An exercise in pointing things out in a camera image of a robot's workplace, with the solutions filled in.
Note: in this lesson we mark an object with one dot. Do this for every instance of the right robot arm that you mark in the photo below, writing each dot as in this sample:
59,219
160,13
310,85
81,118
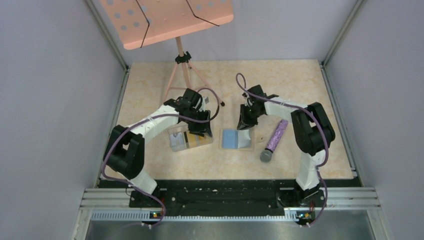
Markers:
312,128

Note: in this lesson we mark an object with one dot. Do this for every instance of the clear plastic card box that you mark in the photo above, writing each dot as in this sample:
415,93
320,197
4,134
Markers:
182,128

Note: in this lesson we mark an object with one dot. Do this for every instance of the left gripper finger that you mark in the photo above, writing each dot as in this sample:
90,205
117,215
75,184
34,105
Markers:
198,131
207,125

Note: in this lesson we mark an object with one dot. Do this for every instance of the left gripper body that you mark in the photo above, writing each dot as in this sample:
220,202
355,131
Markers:
202,115

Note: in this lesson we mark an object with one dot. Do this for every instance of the yellow credit card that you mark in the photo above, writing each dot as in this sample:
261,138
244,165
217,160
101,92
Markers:
194,141

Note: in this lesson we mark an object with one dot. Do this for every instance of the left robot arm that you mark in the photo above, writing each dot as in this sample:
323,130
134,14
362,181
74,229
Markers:
125,151

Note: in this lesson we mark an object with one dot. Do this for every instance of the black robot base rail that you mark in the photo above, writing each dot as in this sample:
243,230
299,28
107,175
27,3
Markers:
228,198

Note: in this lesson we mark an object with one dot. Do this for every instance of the grey slotted cable duct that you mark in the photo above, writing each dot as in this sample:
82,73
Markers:
147,216

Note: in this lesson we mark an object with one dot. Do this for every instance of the white grey credit card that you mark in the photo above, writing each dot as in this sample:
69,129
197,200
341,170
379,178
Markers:
177,141

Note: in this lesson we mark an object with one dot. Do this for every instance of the purple glitter microphone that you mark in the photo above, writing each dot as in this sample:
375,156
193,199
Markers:
267,154

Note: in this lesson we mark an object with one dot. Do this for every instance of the pink music stand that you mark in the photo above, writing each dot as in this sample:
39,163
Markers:
140,23

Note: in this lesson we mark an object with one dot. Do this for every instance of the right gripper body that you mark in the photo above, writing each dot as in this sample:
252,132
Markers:
248,108

